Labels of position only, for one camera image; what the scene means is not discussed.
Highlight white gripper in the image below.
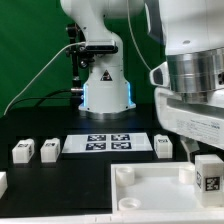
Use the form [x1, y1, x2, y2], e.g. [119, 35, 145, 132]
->
[154, 87, 224, 162]

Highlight white square table top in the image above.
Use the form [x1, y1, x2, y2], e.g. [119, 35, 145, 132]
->
[111, 162, 224, 213]

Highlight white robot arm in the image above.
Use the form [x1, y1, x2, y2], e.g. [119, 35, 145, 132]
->
[60, 0, 224, 150]

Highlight white tag sheet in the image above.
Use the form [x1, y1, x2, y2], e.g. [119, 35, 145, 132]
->
[62, 133, 152, 154]

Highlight white left obstacle block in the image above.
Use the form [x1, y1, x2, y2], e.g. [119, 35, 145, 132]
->
[0, 172, 8, 199]

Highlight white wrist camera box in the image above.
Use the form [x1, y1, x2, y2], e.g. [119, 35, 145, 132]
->
[149, 62, 170, 87]

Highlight white front rail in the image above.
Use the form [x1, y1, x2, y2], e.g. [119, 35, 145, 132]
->
[0, 211, 224, 224]

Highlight black camera stand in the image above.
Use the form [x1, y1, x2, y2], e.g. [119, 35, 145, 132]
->
[66, 23, 85, 107]

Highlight black cable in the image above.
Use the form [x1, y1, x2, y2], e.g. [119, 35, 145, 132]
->
[6, 87, 84, 111]

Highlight white cable right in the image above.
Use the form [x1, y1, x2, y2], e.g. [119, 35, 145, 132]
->
[125, 0, 153, 73]

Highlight white cable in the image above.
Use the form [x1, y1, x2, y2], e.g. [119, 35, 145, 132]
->
[125, 0, 153, 73]
[3, 41, 87, 116]

